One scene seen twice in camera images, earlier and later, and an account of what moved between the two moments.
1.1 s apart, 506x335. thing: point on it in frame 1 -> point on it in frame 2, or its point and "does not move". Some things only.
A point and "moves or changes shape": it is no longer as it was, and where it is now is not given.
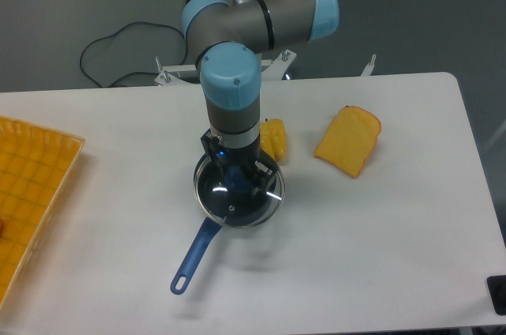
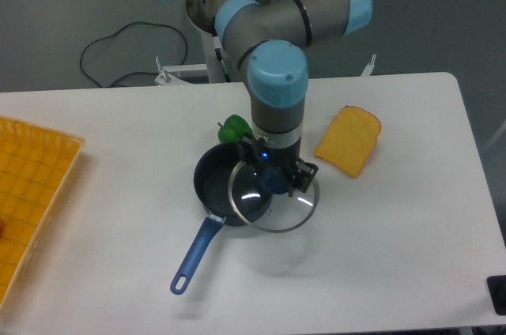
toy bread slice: (349, 140) does not move
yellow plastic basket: (36, 166) does not move
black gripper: (239, 161) -> (284, 159)
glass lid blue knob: (233, 209) moves or changes shape
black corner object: (496, 284) does not move
